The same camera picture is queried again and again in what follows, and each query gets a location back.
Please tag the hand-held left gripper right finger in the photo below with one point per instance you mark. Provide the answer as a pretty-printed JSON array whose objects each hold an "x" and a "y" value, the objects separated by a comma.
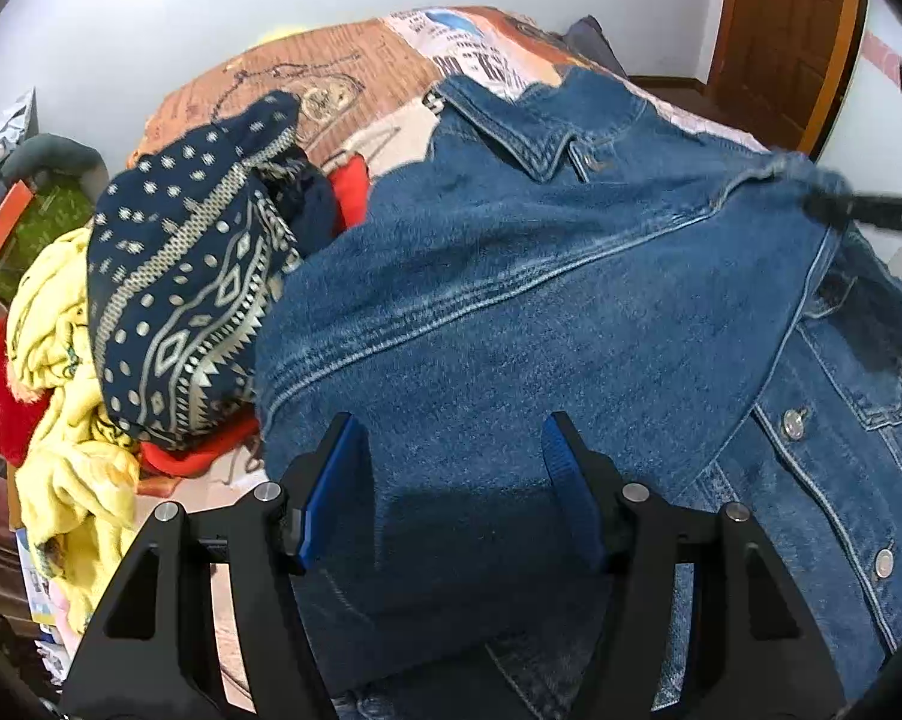
[{"x": 567, "y": 480}]

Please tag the grey pillow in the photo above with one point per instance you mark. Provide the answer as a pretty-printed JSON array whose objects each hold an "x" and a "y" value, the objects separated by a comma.
[{"x": 593, "y": 41}]

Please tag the grey rounded cushion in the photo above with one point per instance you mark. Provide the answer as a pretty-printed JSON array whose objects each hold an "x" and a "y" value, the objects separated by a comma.
[{"x": 50, "y": 152}]

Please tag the printed blanket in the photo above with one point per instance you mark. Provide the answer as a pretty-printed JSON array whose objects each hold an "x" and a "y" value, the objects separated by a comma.
[{"x": 361, "y": 67}]

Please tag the pale yellow soft item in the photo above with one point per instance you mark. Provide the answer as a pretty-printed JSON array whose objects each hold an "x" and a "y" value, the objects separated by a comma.
[{"x": 282, "y": 34}]

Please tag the pile of printed papers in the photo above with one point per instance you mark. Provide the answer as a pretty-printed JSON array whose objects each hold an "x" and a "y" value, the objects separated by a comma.
[{"x": 46, "y": 600}]

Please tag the orange flat box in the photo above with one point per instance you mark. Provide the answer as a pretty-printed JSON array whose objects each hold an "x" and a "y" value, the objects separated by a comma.
[{"x": 9, "y": 221}]

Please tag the brown wooden door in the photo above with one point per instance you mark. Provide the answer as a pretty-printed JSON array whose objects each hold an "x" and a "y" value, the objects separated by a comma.
[{"x": 781, "y": 30}]

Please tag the yellow cloth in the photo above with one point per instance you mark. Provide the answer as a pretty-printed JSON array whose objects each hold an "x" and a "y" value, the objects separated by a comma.
[{"x": 69, "y": 480}]

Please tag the red fuzzy cloth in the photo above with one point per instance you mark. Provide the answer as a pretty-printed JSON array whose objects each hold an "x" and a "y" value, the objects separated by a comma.
[{"x": 5, "y": 397}]

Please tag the navy patterned garment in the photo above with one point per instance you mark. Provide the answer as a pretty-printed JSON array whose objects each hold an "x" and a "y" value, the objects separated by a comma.
[{"x": 181, "y": 277}]

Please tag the red garment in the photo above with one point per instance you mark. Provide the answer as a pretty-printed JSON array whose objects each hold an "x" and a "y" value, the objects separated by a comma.
[{"x": 350, "y": 195}]

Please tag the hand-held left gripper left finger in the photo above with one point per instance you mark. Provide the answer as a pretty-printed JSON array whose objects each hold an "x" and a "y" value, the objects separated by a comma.
[{"x": 335, "y": 480}]

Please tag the blue denim jacket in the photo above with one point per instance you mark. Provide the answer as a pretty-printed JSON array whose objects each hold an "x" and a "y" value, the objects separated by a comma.
[{"x": 496, "y": 277}]

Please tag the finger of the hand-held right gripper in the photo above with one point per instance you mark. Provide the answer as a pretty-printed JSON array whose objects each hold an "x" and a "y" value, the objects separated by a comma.
[{"x": 871, "y": 211}]

